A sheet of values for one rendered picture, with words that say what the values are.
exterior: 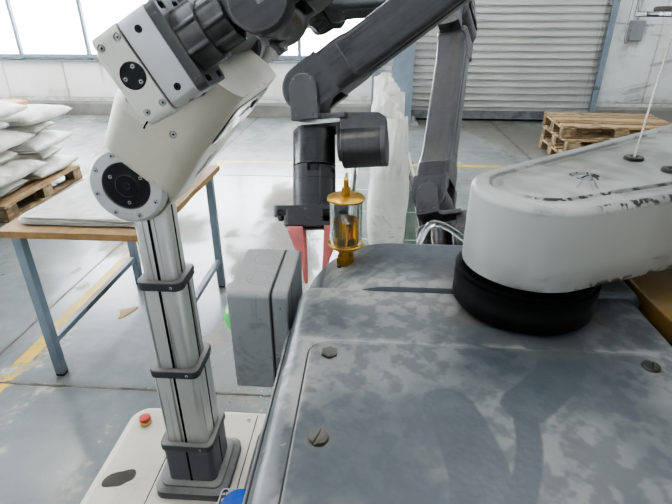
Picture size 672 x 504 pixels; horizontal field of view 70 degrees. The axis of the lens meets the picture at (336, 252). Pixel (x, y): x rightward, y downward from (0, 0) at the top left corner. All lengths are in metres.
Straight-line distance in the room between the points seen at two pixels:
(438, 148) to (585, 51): 7.59
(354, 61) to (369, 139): 0.09
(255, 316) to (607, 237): 0.23
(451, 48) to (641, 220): 0.69
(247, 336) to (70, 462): 1.86
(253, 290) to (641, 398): 0.24
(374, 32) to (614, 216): 0.41
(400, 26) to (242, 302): 0.40
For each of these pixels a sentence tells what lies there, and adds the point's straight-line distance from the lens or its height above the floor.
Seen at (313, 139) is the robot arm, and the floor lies 1.36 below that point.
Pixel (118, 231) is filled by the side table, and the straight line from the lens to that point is 2.05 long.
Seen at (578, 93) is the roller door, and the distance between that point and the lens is 8.46.
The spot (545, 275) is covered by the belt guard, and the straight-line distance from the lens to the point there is 0.30.
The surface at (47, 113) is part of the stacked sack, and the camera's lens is 5.16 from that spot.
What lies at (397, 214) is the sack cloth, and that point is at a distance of 2.35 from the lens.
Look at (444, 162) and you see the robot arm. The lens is 0.81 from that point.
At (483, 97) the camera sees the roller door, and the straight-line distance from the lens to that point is 8.07.
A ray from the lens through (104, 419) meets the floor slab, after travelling 2.32.
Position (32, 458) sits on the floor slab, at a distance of 2.29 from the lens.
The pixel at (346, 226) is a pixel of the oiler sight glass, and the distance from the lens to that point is 0.36.
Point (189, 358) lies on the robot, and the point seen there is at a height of 0.72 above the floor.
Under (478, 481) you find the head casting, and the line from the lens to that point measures 0.23.
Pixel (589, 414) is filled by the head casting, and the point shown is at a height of 1.34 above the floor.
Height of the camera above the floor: 1.51
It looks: 26 degrees down
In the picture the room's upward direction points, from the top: straight up
